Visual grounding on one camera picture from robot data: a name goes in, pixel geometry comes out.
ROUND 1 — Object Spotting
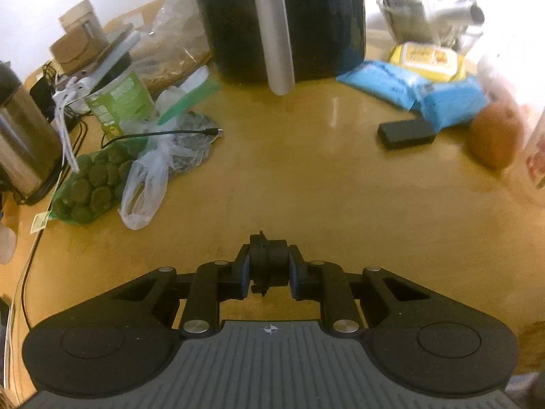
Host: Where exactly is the blue wipes pack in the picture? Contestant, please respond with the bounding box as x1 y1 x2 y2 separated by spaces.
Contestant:
336 60 431 111
415 77 489 132

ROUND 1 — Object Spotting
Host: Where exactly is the orange apple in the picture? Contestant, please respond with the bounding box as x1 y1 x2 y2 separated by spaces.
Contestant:
468 102 524 169

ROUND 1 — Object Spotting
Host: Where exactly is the yellow wipes pack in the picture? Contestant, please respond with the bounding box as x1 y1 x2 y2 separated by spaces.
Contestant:
388 42 467 82

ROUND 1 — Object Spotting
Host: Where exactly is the clear crumpled plastic bag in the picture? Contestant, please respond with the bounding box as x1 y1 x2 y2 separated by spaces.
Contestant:
118 111 223 230

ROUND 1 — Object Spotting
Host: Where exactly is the black usb cable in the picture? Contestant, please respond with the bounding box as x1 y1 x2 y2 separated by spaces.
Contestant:
100 127 224 150

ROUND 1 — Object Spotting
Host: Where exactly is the black air fryer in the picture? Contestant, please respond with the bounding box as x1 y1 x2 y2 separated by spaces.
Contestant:
198 0 366 94

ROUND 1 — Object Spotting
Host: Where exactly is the green label can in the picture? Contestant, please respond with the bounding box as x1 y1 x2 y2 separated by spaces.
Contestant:
84 54 157 138

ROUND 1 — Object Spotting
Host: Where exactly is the steel electric kettle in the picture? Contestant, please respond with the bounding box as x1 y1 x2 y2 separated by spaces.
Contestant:
1 63 62 205

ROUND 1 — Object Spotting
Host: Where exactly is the small black rectangular box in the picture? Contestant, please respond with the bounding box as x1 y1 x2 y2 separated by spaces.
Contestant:
377 118 436 151

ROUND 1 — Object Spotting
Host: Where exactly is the bag of green balls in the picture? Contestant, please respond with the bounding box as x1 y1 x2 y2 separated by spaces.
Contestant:
51 138 147 224

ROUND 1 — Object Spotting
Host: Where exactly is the black threaded connector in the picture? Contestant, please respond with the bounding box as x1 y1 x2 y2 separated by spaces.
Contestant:
249 232 290 296

